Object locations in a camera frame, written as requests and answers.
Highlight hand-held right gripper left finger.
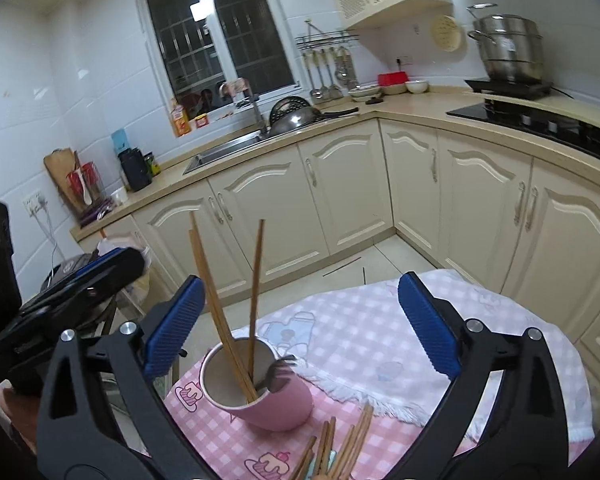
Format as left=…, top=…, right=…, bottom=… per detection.
left=36, top=275, right=206, bottom=480

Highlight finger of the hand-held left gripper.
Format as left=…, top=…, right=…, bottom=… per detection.
left=0, top=247, right=146, bottom=358

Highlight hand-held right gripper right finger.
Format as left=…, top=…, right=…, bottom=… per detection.
left=397, top=271, right=571, bottom=480

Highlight pink cup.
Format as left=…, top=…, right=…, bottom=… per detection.
left=199, top=337, right=314, bottom=432

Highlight pile of wooden chopsticks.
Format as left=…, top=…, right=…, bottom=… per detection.
left=290, top=402, right=376, bottom=480

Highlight white plastic bag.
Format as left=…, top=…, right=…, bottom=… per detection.
left=96, top=237, right=153, bottom=318

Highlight white checked fringed towel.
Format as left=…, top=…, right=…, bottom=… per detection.
left=230, top=269, right=596, bottom=453

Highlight red utensil holder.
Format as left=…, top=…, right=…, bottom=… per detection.
left=66, top=161, right=103, bottom=206

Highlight black thermos jug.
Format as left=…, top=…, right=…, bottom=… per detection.
left=118, top=147, right=152, bottom=192

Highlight wooden cutting board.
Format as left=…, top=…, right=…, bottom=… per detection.
left=43, top=147, right=88, bottom=221

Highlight grey fork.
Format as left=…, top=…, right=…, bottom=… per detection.
left=257, top=354, right=298, bottom=393

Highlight steel sink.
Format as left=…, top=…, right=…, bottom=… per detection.
left=182, top=130, right=271, bottom=176

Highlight orange bottle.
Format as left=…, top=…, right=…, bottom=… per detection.
left=169, top=97, right=192, bottom=137

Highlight cream base cabinets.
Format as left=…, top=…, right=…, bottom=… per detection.
left=70, top=117, right=600, bottom=391

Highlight metal faucet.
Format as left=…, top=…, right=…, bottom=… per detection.
left=220, top=80, right=271, bottom=136

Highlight black gas hob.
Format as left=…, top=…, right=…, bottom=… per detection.
left=446, top=100, right=600, bottom=166

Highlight kitchen window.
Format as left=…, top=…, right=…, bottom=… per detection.
left=135, top=0, right=301, bottom=111

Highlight steel wok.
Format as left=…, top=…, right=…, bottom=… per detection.
left=267, top=105, right=361, bottom=137

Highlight black colander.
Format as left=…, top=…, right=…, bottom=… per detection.
left=270, top=96, right=312, bottom=123

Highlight black induction cooker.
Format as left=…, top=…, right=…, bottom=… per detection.
left=464, top=77, right=553, bottom=100

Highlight steel spatula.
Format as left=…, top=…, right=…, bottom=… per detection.
left=326, top=47, right=343, bottom=100

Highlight steel ladle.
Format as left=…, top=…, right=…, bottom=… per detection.
left=304, top=50, right=320, bottom=100
left=316, top=49, right=331, bottom=100

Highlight steel slotted spoon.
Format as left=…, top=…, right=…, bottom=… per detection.
left=335, top=46, right=360, bottom=90

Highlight steel steamer pot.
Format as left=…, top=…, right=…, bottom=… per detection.
left=467, top=4, right=545, bottom=83

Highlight round bamboo steamer mat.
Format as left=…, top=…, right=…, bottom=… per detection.
left=430, top=14, right=463, bottom=51

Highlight white cable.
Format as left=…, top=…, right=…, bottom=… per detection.
left=39, top=204, right=62, bottom=273

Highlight wall socket with plug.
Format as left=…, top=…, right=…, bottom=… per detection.
left=22, top=191, right=48, bottom=218

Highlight wall utensil rack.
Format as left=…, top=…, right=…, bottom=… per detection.
left=296, top=19, right=361, bottom=51

